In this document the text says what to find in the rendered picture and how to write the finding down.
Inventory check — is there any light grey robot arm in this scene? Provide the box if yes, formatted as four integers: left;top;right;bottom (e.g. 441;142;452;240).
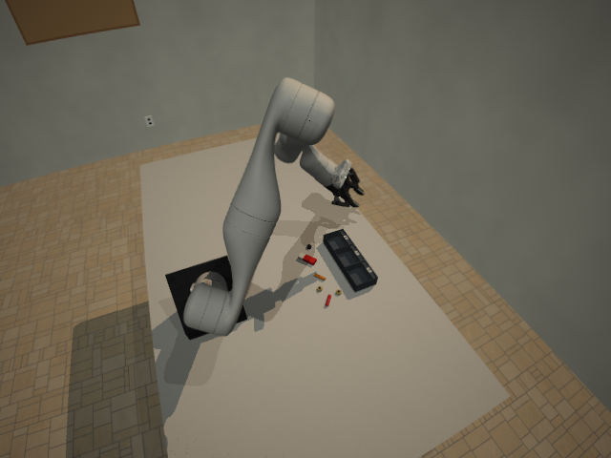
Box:
183;77;351;336

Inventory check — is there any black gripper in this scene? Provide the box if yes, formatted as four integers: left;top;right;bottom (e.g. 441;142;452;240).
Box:
324;168;364;208

